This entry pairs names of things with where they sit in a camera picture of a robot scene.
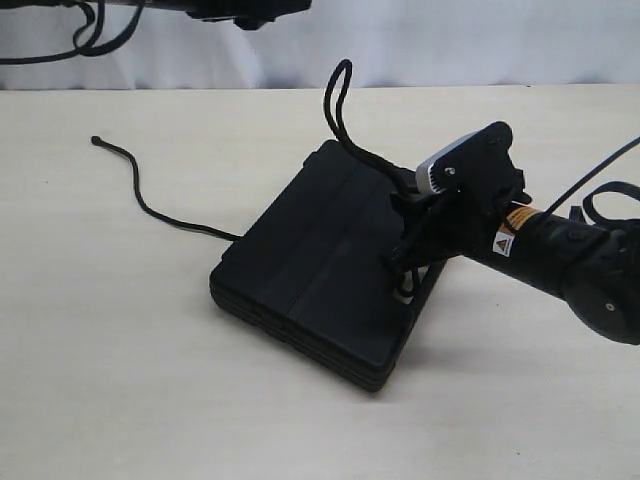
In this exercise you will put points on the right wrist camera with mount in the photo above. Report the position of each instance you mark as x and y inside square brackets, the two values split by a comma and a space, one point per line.
[478, 160]

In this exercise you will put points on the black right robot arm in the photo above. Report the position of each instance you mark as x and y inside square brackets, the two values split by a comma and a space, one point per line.
[593, 269]

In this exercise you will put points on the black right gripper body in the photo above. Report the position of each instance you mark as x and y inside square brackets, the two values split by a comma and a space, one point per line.
[466, 215]

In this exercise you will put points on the black plastic carrying case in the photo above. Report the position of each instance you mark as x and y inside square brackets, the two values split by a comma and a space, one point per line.
[310, 273]

